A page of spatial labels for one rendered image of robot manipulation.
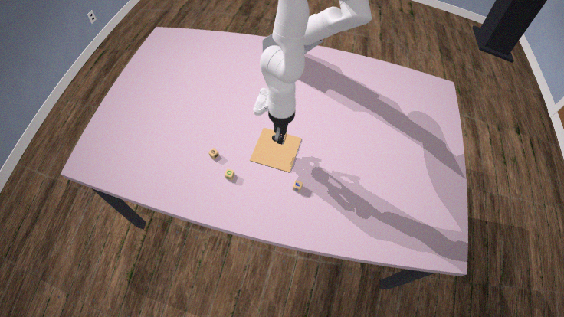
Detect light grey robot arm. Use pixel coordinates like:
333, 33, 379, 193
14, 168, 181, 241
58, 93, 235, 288
254, 0, 372, 119

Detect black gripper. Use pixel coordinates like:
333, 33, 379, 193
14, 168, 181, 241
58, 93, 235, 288
268, 111, 295, 144

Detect tan flat mat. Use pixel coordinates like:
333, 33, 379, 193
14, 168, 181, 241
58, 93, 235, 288
250, 128, 302, 172

